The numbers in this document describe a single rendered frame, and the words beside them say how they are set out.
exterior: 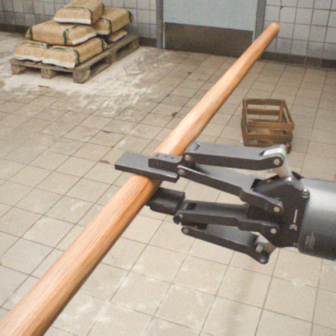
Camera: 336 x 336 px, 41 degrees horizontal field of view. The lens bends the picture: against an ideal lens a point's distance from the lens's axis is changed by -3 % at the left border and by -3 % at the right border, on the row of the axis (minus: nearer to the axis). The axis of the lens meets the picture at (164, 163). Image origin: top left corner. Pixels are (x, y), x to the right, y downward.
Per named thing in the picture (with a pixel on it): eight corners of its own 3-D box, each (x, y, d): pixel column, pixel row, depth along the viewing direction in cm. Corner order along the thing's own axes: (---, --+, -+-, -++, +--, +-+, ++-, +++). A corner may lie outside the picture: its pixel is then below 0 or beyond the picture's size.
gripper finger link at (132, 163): (175, 183, 46) (175, 177, 46) (113, 169, 49) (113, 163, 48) (186, 169, 49) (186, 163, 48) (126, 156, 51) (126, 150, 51)
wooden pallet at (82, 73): (82, 84, 404) (81, 68, 397) (11, 74, 430) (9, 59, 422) (139, 48, 500) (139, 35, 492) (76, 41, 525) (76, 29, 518)
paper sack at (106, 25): (108, 38, 438) (106, 20, 429) (76, 35, 451) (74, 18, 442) (136, 22, 486) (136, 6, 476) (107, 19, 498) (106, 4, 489)
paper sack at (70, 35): (98, 40, 425) (97, 22, 417) (73, 49, 397) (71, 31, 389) (49, 34, 452) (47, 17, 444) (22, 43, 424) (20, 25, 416)
